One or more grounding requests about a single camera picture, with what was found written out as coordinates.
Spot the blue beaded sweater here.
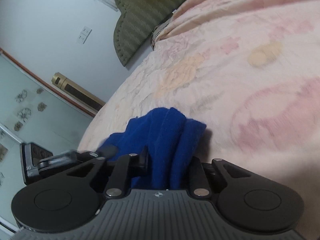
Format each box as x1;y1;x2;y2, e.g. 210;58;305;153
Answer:
98;107;206;190

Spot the gold tower fan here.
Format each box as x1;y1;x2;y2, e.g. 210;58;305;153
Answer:
52;72;105;113

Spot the brown striped pillow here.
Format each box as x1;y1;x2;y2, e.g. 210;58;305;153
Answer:
150;9;177;50

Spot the pink floral bed sheet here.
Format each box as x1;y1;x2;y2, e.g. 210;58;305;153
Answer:
79;0;319;239

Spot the olive padded headboard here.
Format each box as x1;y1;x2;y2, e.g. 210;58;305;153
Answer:
113;0;186;66

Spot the white wall socket plate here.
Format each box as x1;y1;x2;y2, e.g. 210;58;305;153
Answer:
81;26;92;36

